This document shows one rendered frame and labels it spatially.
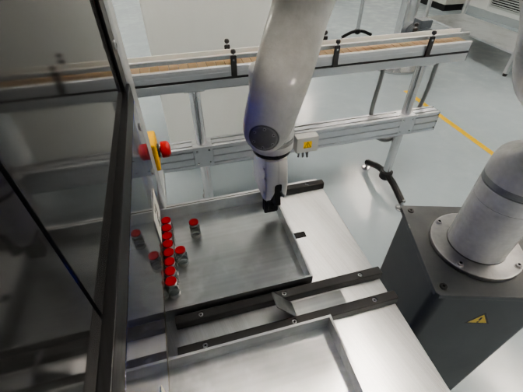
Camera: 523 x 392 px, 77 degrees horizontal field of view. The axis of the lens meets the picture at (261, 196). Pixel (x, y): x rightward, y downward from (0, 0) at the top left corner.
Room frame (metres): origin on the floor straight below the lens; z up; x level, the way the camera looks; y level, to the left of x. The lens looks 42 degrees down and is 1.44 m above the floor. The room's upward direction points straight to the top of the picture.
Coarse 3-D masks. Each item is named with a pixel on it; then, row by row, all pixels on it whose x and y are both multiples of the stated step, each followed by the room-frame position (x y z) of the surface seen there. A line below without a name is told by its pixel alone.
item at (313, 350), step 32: (320, 320) 0.27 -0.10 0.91; (192, 352) 0.21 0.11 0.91; (224, 352) 0.22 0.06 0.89; (256, 352) 0.23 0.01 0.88; (288, 352) 0.23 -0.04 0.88; (320, 352) 0.23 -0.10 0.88; (192, 384) 0.18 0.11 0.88; (224, 384) 0.18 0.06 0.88; (256, 384) 0.18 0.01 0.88; (288, 384) 0.18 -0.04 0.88; (320, 384) 0.18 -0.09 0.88; (352, 384) 0.18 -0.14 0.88
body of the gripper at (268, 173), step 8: (256, 152) 0.52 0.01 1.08; (288, 152) 0.52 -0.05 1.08; (256, 160) 0.55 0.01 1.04; (264, 160) 0.50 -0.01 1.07; (272, 160) 0.50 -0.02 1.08; (280, 160) 0.50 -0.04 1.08; (256, 168) 0.55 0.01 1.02; (264, 168) 0.50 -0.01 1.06; (272, 168) 0.49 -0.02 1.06; (280, 168) 0.50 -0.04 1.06; (256, 176) 0.55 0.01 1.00; (264, 176) 0.50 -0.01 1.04; (272, 176) 0.49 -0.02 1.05; (280, 176) 0.49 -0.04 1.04; (264, 184) 0.49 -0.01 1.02; (272, 184) 0.49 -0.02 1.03; (280, 184) 0.50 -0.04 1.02; (264, 192) 0.50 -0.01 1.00; (272, 192) 0.49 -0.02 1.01; (280, 192) 0.51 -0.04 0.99
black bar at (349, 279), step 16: (352, 272) 0.37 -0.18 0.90; (368, 272) 0.37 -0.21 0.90; (304, 288) 0.34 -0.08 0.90; (320, 288) 0.34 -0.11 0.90; (336, 288) 0.35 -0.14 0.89; (224, 304) 0.30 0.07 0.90; (240, 304) 0.30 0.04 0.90; (256, 304) 0.30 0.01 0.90; (272, 304) 0.31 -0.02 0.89; (176, 320) 0.27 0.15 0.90; (192, 320) 0.27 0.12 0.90; (208, 320) 0.28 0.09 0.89
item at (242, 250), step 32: (256, 192) 0.59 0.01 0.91; (224, 224) 0.52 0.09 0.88; (256, 224) 0.52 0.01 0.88; (288, 224) 0.49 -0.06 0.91; (192, 256) 0.43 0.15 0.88; (224, 256) 0.43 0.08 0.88; (256, 256) 0.43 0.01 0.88; (288, 256) 0.43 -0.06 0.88; (192, 288) 0.35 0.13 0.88; (224, 288) 0.35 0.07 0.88; (256, 288) 0.33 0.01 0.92; (288, 288) 0.34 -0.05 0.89
